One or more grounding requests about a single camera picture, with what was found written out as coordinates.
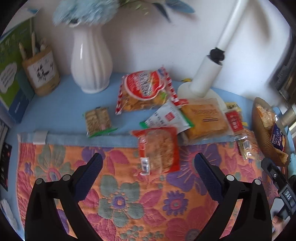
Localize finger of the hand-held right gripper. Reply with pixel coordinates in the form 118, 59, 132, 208
261, 158, 284, 188

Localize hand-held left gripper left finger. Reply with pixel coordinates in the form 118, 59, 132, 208
24, 152, 104, 241

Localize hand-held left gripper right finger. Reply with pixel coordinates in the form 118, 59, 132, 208
194, 152, 273, 241

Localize yellow chip packet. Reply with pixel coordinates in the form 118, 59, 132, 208
274, 148, 289, 164

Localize woven brown snack basket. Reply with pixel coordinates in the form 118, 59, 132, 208
252, 97, 290, 167

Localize clear packet of yellow sweets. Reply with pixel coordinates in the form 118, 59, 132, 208
236, 130, 262, 160

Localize dark blue snack packet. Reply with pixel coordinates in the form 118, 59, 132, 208
270, 124, 287, 151

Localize red cake packet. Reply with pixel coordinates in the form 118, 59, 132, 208
131, 126, 181, 175

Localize orange cracker packet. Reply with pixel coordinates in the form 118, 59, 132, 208
255, 104, 277, 130

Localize green-edged biscuit packet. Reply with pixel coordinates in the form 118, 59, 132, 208
83, 107, 118, 138

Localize brown bread packet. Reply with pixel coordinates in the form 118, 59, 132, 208
179, 98, 232, 143

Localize small red packet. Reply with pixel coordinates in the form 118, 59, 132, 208
225, 109, 248, 136

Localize white and green packet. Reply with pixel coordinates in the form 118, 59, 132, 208
139, 100, 195, 133

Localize red striped snack packet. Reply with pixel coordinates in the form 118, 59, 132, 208
116, 66, 179, 115

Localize person's right hand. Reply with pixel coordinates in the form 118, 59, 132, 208
272, 218, 287, 235

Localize floral woven cloth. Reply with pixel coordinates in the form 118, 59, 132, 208
16, 131, 287, 241

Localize gold thermos bottle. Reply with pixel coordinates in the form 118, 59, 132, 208
279, 108, 296, 127

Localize black booklet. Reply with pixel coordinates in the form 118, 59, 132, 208
0, 141, 12, 192

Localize white tissue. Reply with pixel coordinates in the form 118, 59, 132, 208
0, 198, 19, 232

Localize black television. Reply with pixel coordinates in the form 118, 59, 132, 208
276, 62, 296, 100

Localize white desk lamp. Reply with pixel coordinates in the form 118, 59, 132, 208
178, 0, 228, 109

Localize white ribbed vase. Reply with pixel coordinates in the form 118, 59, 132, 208
70, 23, 114, 94

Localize wooden pen holder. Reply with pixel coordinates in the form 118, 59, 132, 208
22, 45, 61, 96

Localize green book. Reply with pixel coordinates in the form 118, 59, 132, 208
0, 17, 35, 123

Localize white pencil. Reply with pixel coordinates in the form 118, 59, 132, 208
31, 31, 37, 56
19, 42, 27, 60

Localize blue artificial flowers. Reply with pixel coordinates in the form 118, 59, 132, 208
53, 0, 196, 26

